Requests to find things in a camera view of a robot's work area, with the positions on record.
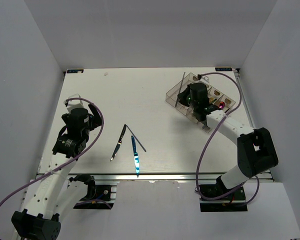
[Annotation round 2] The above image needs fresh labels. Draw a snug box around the iridescent purple spoon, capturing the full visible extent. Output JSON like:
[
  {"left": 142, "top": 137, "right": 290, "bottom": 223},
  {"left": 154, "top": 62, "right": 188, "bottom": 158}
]
[{"left": 218, "top": 101, "right": 226, "bottom": 110}]

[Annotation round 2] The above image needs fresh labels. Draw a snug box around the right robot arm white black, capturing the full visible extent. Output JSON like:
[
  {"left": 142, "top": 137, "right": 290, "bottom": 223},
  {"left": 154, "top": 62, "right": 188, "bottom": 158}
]
[{"left": 177, "top": 82, "right": 279, "bottom": 200}]

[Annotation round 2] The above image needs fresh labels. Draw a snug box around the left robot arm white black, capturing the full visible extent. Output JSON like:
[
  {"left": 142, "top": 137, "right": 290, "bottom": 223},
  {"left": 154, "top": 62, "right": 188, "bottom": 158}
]
[{"left": 11, "top": 97, "right": 104, "bottom": 240}]

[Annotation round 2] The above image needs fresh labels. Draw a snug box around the clear compartment organizer tray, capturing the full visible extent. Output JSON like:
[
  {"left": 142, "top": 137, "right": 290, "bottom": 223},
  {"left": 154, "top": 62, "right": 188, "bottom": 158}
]
[{"left": 165, "top": 73, "right": 236, "bottom": 133}]

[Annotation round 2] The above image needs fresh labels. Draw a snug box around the blue label right corner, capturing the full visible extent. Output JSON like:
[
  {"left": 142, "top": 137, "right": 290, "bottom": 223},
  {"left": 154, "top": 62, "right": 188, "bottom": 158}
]
[{"left": 215, "top": 67, "right": 233, "bottom": 72}]

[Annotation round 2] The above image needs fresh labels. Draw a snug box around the blue label corner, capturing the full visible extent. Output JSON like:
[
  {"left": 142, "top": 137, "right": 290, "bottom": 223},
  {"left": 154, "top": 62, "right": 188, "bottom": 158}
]
[
  {"left": 66, "top": 69, "right": 84, "bottom": 74},
  {"left": 215, "top": 67, "right": 233, "bottom": 72}
]

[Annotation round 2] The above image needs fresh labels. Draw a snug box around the blue label left corner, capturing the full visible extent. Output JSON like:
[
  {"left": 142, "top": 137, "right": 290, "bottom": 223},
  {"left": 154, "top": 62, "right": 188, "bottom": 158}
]
[{"left": 66, "top": 69, "right": 84, "bottom": 74}]

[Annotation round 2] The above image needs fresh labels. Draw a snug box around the blue iridescent knife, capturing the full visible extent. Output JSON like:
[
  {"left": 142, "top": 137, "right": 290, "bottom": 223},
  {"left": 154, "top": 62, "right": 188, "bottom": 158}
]
[{"left": 131, "top": 135, "right": 140, "bottom": 177}]

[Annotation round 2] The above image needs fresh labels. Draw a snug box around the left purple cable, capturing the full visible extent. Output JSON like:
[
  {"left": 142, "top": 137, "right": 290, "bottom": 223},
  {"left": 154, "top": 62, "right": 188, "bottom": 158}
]
[{"left": 0, "top": 97, "right": 105, "bottom": 240}]

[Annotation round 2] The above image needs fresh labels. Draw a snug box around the purple cable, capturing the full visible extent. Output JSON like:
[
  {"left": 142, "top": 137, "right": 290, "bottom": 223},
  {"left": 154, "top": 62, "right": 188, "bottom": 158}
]
[
  {"left": 0, "top": 97, "right": 105, "bottom": 240},
  {"left": 195, "top": 71, "right": 261, "bottom": 202}
]

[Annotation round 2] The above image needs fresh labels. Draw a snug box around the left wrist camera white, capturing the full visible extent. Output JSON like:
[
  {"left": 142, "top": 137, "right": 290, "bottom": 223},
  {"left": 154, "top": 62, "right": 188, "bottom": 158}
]
[{"left": 63, "top": 94, "right": 85, "bottom": 113}]

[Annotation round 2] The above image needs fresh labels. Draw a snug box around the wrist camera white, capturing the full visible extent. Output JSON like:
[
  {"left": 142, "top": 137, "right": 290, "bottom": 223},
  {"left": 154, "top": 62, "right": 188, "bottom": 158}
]
[
  {"left": 63, "top": 94, "right": 85, "bottom": 113},
  {"left": 196, "top": 74, "right": 210, "bottom": 83}
]

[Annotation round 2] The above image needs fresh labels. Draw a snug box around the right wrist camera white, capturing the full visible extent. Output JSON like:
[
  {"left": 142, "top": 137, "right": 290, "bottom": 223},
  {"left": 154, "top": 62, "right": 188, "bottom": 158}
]
[{"left": 196, "top": 74, "right": 210, "bottom": 83}]

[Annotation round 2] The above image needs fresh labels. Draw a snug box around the black handle silver knife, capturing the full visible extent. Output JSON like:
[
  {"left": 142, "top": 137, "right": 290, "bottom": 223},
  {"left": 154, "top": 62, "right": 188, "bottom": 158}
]
[{"left": 110, "top": 124, "right": 127, "bottom": 162}]

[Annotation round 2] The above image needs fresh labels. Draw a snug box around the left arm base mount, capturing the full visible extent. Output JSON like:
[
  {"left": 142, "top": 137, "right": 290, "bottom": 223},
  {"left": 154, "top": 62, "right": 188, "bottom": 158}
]
[{"left": 67, "top": 174, "right": 117, "bottom": 210}]

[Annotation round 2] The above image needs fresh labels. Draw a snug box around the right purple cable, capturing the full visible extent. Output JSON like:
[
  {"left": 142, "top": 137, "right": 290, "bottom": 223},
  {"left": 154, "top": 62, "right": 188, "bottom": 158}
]
[{"left": 195, "top": 71, "right": 261, "bottom": 202}]

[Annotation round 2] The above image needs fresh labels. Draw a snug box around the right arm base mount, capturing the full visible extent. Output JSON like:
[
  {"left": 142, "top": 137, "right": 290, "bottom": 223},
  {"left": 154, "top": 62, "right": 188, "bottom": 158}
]
[{"left": 199, "top": 184, "right": 248, "bottom": 213}]

